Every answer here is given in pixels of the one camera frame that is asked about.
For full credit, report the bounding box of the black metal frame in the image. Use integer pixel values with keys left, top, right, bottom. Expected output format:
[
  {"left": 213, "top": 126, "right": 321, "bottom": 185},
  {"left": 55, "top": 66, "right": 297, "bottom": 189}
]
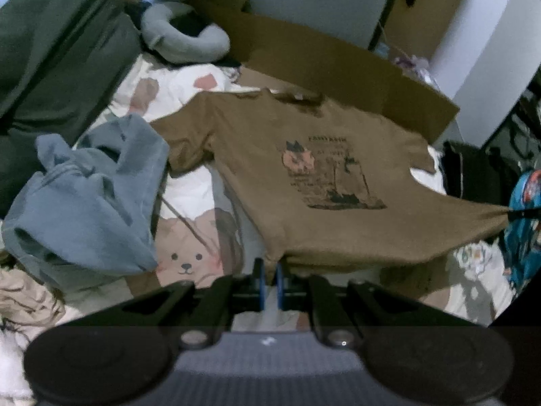
[{"left": 486, "top": 85, "right": 541, "bottom": 174}]

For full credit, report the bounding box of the beige cloth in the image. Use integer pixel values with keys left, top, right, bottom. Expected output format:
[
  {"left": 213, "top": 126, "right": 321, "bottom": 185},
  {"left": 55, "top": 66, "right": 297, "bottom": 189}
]
[{"left": 0, "top": 254, "right": 68, "bottom": 335}]

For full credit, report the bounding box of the grey neck pillow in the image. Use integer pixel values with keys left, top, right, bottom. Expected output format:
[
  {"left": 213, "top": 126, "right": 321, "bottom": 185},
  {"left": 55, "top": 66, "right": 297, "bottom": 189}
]
[{"left": 141, "top": 2, "right": 231, "bottom": 65}]

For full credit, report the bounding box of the blue-grey sweatshirt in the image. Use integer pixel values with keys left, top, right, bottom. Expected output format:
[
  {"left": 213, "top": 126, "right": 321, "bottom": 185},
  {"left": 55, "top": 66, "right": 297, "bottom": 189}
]
[{"left": 2, "top": 114, "right": 170, "bottom": 292}]

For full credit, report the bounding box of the white bear-print duvet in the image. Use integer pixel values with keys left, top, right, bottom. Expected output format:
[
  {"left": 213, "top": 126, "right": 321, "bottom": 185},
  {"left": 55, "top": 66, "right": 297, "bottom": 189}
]
[{"left": 68, "top": 57, "right": 514, "bottom": 331}]

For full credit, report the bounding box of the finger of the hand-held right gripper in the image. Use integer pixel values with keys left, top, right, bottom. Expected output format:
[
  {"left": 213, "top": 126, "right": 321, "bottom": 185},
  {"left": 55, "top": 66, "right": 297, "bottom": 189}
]
[{"left": 505, "top": 205, "right": 541, "bottom": 221}]

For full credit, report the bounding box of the black folded cloth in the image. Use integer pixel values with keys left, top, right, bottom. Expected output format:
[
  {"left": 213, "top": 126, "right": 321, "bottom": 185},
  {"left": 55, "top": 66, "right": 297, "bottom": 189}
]
[{"left": 442, "top": 139, "right": 520, "bottom": 212}]

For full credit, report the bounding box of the brown cardboard sheet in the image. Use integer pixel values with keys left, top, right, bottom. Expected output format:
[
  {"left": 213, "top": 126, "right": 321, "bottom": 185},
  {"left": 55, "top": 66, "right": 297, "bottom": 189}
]
[{"left": 188, "top": 0, "right": 461, "bottom": 144}]

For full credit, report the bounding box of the brown printed t-shirt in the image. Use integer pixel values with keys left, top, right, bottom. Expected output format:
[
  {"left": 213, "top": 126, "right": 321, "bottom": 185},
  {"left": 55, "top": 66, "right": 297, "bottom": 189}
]
[{"left": 150, "top": 88, "right": 514, "bottom": 277}]

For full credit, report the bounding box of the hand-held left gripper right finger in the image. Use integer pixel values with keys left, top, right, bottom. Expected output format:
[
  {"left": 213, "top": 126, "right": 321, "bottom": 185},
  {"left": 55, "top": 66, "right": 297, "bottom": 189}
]
[{"left": 276, "top": 262, "right": 466, "bottom": 349}]

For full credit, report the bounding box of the dark green cloth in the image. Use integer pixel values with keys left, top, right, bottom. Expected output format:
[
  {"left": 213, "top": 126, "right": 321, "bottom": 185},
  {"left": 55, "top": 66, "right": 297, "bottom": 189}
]
[{"left": 0, "top": 0, "right": 142, "bottom": 216}]

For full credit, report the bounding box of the blue patterned cloth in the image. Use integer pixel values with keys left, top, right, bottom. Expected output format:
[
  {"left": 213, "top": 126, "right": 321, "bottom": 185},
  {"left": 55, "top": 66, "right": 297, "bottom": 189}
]
[{"left": 503, "top": 169, "right": 541, "bottom": 292}]

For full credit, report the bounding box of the white purple printed bag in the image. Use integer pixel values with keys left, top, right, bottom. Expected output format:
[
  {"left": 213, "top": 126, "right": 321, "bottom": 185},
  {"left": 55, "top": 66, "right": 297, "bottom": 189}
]
[{"left": 380, "top": 42, "right": 440, "bottom": 89}]

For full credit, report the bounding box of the white cartoon-print cloth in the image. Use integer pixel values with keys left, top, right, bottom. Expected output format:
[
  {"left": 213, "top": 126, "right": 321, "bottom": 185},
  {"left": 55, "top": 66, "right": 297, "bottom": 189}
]
[{"left": 454, "top": 239, "right": 514, "bottom": 320}]

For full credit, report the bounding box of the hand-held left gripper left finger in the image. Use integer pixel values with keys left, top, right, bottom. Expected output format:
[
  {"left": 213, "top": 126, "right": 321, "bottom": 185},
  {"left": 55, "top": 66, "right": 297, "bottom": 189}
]
[{"left": 87, "top": 258, "right": 268, "bottom": 351}]

